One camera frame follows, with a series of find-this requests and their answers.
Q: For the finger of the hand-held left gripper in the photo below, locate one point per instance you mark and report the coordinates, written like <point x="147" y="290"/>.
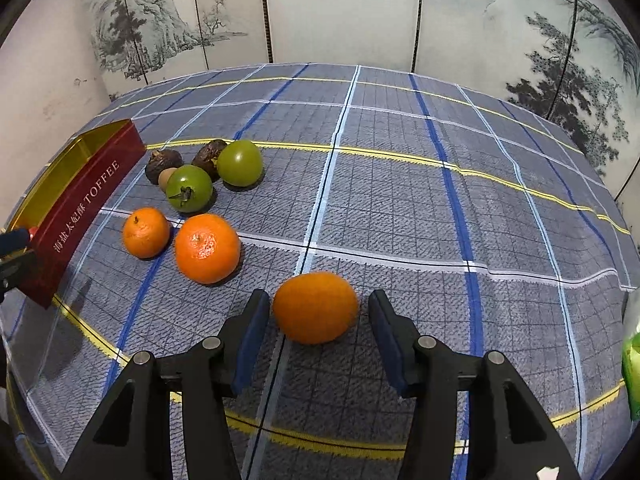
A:
<point x="14" y="241"/>

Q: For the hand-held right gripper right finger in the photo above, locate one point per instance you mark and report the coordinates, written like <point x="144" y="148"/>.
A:
<point x="387" y="330"/>

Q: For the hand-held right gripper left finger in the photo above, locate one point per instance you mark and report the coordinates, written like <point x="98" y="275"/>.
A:
<point x="252" y="330"/>

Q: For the oval orange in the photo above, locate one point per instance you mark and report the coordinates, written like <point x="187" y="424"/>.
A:
<point x="315" y="307"/>

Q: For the red rectangular tin box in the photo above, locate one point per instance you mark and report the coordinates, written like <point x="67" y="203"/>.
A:
<point x="85" y="200"/>

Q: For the large round mandarin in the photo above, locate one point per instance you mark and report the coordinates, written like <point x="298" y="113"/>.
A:
<point x="207" y="250"/>

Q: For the small round mandarin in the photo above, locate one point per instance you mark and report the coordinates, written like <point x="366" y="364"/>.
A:
<point x="146" y="234"/>

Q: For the dark green tomato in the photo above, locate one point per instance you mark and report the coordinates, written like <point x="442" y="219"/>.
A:
<point x="192" y="185"/>

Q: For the small brown round fruit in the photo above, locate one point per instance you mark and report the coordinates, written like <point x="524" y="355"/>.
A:
<point x="166" y="178"/>

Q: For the light green tomato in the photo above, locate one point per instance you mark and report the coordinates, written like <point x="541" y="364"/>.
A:
<point x="240" y="162"/>

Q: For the blue plaid cloth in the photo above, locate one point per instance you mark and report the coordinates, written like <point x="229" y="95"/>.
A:
<point x="400" y="210"/>

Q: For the dark wrinkled passion fruit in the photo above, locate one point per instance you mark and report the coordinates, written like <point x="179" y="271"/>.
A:
<point x="160" y="164"/>
<point x="207" y="155"/>

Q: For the green plastic packet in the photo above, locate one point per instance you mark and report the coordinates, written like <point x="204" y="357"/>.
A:
<point x="632" y="360"/>

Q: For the landscape painted folding screen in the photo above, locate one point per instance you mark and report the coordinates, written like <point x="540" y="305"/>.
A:
<point x="340" y="10"/>

